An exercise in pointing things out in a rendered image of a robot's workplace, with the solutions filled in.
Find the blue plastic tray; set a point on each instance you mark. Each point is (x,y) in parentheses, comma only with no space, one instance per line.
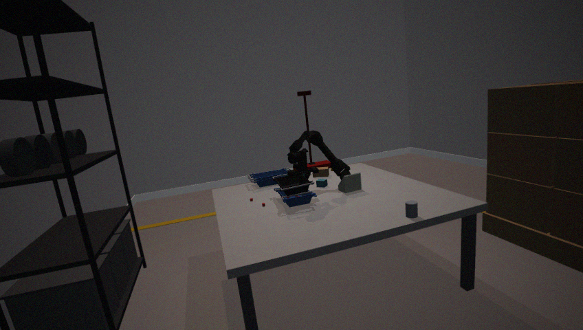
(297,201)

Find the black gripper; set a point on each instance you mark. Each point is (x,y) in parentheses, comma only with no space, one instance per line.
(302,168)

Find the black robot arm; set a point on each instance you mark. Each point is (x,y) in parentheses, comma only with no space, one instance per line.
(316,139)

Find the grey cylinder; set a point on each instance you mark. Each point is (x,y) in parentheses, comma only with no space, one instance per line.
(411,209)

